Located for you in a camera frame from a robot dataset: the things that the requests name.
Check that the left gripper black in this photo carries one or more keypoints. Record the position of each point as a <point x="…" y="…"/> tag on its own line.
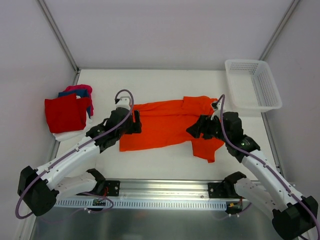
<point x="135" y="122"/>

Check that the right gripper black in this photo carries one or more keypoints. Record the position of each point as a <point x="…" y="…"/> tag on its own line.
<point x="204" y="127"/>

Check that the orange t shirt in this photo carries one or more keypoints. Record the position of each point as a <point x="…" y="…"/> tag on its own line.
<point x="165" y="123"/>

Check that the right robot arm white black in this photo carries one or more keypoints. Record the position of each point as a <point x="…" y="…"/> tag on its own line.
<point x="291" y="213"/>

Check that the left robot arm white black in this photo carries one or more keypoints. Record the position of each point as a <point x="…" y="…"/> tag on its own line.
<point x="42" y="187"/>

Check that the blue folded t shirt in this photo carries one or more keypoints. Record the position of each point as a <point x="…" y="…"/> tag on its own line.
<point x="75" y="93"/>

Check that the white plastic basket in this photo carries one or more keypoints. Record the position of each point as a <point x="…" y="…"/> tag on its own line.
<point x="252" y="86"/>

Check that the red folded t shirt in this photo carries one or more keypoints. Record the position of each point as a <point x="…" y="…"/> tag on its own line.
<point x="53" y="108"/>

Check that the pink folded t shirt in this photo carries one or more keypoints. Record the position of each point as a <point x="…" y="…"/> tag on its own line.
<point x="90" y="109"/>

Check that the white folded t shirt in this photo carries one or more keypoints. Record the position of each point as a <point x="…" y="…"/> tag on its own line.
<point x="72" y="132"/>

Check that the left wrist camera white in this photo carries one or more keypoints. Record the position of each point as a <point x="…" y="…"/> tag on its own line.
<point x="123" y="102"/>

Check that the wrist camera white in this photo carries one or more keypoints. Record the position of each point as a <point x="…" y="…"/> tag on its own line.
<point x="123" y="102"/>
<point x="218" y="110"/>

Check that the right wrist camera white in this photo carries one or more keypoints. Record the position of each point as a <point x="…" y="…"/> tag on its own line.
<point x="218" y="110"/>

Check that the aluminium mounting rail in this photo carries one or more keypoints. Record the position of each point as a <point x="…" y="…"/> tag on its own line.
<point x="171" y="189"/>

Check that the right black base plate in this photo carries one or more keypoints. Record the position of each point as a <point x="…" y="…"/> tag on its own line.
<point x="222" y="190"/>

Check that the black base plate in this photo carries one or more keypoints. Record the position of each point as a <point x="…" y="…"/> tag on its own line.
<point x="107" y="188"/>
<point x="222" y="190"/>

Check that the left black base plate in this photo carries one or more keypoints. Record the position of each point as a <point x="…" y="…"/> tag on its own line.
<point x="107" y="188"/>

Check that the white slotted cable duct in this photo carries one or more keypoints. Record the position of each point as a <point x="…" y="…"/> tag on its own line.
<point x="149" y="204"/>

